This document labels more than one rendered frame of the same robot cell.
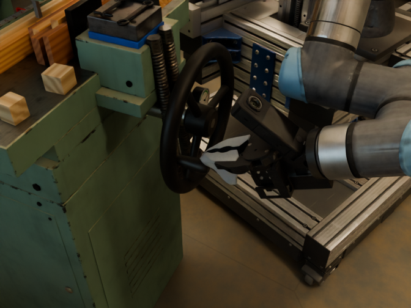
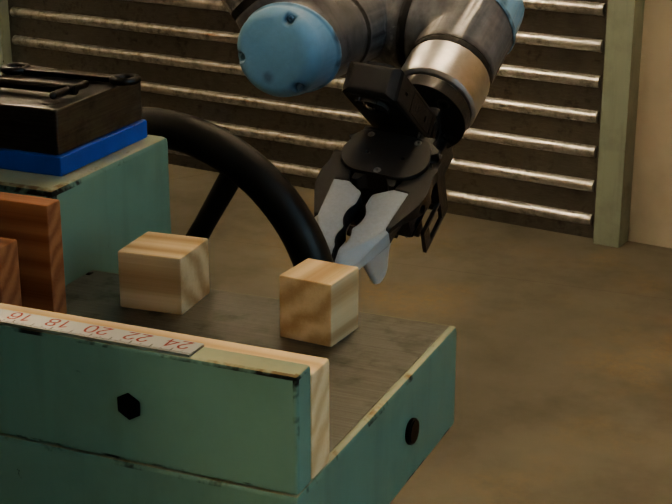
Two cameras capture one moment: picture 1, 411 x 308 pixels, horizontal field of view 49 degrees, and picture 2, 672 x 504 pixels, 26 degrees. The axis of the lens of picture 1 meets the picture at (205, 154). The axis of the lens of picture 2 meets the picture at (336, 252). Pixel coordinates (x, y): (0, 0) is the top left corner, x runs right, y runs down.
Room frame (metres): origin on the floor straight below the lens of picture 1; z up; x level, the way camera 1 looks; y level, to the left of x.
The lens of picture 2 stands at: (0.57, 1.02, 1.20)
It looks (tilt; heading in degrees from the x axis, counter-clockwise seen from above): 19 degrees down; 269
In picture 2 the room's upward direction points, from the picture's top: straight up
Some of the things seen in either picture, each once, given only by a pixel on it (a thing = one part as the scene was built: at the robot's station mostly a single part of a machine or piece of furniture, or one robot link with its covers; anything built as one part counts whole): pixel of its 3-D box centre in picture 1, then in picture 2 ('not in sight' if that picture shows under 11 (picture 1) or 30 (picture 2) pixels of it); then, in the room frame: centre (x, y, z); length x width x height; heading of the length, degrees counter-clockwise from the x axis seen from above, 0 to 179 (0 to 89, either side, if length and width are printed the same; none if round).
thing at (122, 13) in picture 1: (129, 12); (9, 104); (0.76, 0.13, 0.99); 0.13 x 0.11 x 0.06; 156
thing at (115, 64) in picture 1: (131, 51); (23, 218); (0.75, 0.14, 0.91); 0.15 x 0.14 x 0.09; 156
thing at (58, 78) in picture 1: (59, 79); (164, 272); (0.65, 0.25, 0.92); 0.04 x 0.04 x 0.03; 69
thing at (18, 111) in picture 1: (12, 108); (319, 301); (0.57, 0.30, 0.92); 0.03 x 0.03 x 0.04; 60
